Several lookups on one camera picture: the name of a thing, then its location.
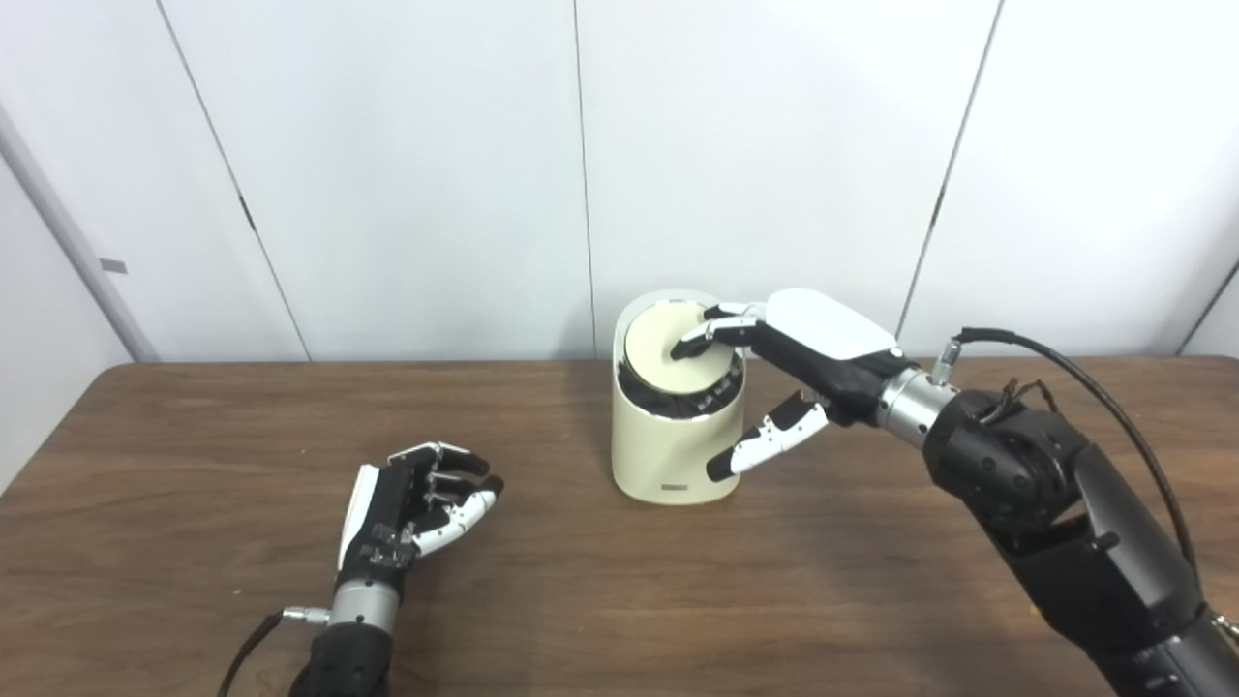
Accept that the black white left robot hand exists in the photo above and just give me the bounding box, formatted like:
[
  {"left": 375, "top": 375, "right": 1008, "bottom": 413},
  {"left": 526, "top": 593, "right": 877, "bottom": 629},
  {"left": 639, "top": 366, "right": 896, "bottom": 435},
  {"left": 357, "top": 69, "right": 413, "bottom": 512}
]
[{"left": 334, "top": 441, "right": 506, "bottom": 590}]

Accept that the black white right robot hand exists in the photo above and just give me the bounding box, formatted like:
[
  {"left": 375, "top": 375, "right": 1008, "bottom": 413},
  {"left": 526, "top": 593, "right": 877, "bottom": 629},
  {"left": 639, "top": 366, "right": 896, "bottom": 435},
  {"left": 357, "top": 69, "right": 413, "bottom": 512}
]
[{"left": 670, "top": 288, "right": 916, "bottom": 483}]

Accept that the cream round bin lid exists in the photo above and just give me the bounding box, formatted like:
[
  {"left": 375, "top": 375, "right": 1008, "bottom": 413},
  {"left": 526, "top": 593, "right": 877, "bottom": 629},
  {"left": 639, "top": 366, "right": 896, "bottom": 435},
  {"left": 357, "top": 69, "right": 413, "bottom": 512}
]
[{"left": 622, "top": 300, "right": 737, "bottom": 395}]

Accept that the black bin liner bag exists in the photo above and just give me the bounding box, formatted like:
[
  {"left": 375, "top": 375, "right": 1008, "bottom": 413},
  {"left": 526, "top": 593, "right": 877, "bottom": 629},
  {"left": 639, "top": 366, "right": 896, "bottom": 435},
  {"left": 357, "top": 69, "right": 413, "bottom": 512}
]
[{"left": 616, "top": 348, "right": 744, "bottom": 419}]

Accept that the cream-colored bin body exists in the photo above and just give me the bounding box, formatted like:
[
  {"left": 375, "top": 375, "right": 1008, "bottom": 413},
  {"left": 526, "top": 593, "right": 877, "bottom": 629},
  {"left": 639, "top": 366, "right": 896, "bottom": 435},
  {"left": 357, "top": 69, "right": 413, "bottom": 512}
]
[{"left": 611, "top": 288, "right": 747, "bottom": 505}]

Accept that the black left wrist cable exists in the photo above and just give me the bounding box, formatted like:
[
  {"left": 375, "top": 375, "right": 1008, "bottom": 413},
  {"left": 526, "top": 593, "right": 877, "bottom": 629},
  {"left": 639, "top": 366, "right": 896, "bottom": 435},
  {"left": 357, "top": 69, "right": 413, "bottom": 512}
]
[{"left": 215, "top": 606, "right": 332, "bottom": 697}]

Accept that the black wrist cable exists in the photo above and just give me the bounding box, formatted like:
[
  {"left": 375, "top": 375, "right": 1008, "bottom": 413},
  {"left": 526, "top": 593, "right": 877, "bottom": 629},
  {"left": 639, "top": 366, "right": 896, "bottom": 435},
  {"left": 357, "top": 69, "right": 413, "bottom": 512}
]
[
  {"left": 215, "top": 606, "right": 332, "bottom": 697},
  {"left": 929, "top": 327, "right": 1239, "bottom": 640}
]

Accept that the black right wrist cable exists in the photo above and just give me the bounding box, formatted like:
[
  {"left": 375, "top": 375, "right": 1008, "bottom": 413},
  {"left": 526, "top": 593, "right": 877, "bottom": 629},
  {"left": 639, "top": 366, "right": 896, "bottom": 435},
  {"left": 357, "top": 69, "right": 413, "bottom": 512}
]
[{"left": 929, "top": 327, "right": 1239, "bottom": 640}]

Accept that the gray wall corner post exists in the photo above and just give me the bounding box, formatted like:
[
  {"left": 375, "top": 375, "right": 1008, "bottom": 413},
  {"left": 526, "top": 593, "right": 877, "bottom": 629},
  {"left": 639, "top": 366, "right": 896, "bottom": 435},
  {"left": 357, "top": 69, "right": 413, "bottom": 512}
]
[{"left": 0, "top": 102, "right": 161, "bottom": 364}]

